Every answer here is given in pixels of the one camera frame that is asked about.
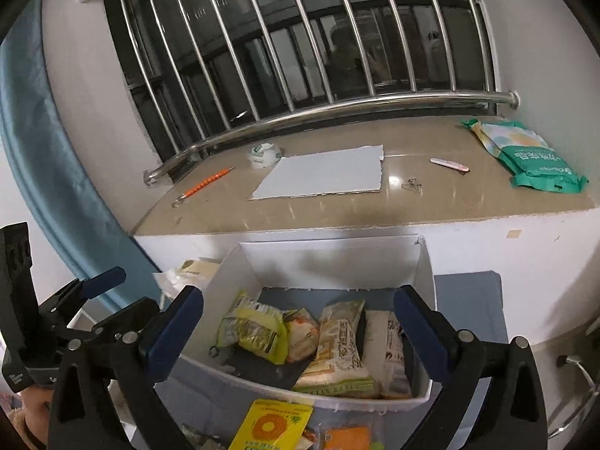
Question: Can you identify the blue grey tablecloth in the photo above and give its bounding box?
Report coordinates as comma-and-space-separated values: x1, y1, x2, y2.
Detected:
126, 271, 509, 450

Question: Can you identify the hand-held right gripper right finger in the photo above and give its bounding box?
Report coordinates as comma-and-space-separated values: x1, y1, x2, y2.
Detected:
393, 285, 549, 450

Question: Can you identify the metal chair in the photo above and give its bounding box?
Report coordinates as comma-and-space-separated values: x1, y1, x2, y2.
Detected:
546, 319, 600, 439

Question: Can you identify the steel window guard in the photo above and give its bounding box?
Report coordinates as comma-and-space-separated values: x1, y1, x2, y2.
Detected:
82, 0, 521, 183

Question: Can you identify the tissue pack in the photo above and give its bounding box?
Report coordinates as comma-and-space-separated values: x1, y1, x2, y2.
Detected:
152, 258, 223, 310

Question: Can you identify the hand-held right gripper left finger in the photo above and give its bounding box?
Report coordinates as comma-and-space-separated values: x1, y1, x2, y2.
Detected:
47, 285, 204, 450

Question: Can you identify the dark window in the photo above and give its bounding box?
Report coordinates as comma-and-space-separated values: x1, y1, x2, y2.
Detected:
98, 0, 498, 181

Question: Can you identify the yellow packet with orange ring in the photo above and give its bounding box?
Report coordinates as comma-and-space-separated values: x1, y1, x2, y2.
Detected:
228, 399, 314, 450

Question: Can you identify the person's left hand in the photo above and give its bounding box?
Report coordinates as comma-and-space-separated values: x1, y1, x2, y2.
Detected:
22, 387, 52, 432

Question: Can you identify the white pink pen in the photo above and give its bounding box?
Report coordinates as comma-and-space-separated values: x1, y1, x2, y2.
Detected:
430, 157, 470, 173

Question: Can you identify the white tape roll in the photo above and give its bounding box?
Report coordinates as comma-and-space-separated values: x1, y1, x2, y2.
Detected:
247, 142, 283, 170

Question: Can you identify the green wet wipes pack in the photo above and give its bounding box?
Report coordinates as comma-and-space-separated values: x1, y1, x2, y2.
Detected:
460, 118, 589, 194

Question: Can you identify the small orange white snack packet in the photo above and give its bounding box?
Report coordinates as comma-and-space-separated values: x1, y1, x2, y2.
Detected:
283, 308, 322, 364

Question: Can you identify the white cardboard box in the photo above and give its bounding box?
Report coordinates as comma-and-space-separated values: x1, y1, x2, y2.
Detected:
154, 234, 439, 416

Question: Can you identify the grey cardboard sheet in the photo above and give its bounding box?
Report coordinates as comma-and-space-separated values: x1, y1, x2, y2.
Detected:
250, 145, 385, 200

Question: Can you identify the blue curtain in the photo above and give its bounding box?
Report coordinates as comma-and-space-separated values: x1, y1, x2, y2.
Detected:
0, 0, 162, 312

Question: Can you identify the yellow green snack packet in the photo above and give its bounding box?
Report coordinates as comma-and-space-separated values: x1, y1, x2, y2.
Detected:
216, 291, 289, 365

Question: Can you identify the long beige snack packet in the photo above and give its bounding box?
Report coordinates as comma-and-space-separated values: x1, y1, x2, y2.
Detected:
293, 300, 380, 397

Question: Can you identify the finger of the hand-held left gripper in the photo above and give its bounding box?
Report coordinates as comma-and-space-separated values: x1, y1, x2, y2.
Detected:
40, 266, 126, 333
70, 298, 160, 339

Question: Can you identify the orange beaded tool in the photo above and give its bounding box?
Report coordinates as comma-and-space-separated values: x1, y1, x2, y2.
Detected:
171, 166, 235, 208

